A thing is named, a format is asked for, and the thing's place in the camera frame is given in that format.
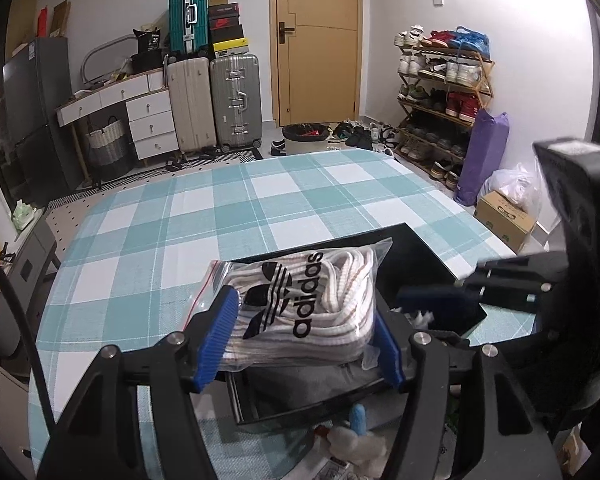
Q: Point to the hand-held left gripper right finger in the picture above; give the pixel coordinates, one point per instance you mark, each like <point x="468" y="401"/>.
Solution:
<point x="387" y="355"/>

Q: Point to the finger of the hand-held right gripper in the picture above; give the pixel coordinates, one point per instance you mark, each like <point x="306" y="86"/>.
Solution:
<point x="435" y="299"/>

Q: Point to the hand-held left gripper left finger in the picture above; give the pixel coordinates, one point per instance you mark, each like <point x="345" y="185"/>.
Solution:
<point x="220" y="332"/>

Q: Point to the black storage box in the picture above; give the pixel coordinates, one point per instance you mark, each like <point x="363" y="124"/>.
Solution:
<point x="420" y="265"/>

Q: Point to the bag of white socks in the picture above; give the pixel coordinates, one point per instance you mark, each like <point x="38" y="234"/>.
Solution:
<point x="300" y="300"/>

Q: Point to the white plush toy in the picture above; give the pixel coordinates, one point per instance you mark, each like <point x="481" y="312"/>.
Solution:
<point x="350" y="447"/>

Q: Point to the grey cloth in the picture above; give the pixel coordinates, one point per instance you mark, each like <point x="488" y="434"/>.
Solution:
<point x="300" y="385"/>

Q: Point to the white plastic bag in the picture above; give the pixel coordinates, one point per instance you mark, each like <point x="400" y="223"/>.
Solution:
<point x="515" y="185"/>

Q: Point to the purple bag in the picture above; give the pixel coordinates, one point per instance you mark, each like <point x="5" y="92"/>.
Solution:
<point x="482" y="160"/>

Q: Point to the pile of dark shoes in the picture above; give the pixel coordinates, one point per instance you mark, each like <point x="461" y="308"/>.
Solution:
<point x="360" y="135"/>

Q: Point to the single black shoe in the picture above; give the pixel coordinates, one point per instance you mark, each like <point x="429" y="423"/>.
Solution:
<point x="278" y="147"/>

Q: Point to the round bin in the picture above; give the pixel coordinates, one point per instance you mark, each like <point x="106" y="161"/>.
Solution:
<point x="305" y="144"/>

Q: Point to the grey side cabinet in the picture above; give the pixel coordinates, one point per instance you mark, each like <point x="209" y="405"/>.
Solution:
<point x="32" y="255"/>

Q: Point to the woven laundry basket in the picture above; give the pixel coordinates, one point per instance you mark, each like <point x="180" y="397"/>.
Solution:
<point x="107" y="150"/>

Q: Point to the green tissue pack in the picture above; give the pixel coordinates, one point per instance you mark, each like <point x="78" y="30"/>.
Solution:
<point x="26" y="215"/>

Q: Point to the white desk with drawers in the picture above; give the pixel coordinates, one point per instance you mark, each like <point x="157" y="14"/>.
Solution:
<point x="150" y="115"/>

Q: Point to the wooden shoe rack with shoes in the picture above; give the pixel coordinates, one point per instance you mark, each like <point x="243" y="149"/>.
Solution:
<point x="430" y="70"/>

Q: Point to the beige suitcase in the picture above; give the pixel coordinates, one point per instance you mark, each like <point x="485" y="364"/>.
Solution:
<point x="192" y="105"/>

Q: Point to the silver suitcase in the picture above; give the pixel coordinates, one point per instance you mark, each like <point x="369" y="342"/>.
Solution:
<point x="235" y="102"/>

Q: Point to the blue bag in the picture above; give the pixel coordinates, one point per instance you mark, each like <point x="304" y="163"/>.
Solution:
<point x="472" y="41"/>

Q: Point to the wooden door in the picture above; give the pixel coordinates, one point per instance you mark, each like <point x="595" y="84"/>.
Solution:
<point x="320" y="70"/>

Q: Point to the grey refrigerator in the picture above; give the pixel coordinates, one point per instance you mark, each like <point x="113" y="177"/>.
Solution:
<point x="40" y="110"/>

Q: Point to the black bag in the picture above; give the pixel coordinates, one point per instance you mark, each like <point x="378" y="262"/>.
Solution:
<point x="150" y="52"/>

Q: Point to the oval mirror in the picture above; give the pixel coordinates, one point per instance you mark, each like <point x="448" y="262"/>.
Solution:
<point x="92" y="57"/>

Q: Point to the black shoe box red logo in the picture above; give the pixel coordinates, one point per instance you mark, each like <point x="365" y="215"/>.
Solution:
<point x="225" y="21"/>

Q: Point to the teal suitcase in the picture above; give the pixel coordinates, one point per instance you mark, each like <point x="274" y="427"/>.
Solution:
<point x="187" y="17"/>

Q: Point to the black shoe box red label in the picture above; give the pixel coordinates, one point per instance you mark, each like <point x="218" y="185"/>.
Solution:
<point x="224" y="10"/>

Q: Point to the small brown cardboard box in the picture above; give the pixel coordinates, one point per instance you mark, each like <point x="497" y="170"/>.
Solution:
<point x="218" y="1"/>

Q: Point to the tall brown box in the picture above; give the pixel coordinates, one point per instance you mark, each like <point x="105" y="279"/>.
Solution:
<point x="61" y="17"/>

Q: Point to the flat cardboard sheet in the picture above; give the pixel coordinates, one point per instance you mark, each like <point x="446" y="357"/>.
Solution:
<point x="22" y="15"/>

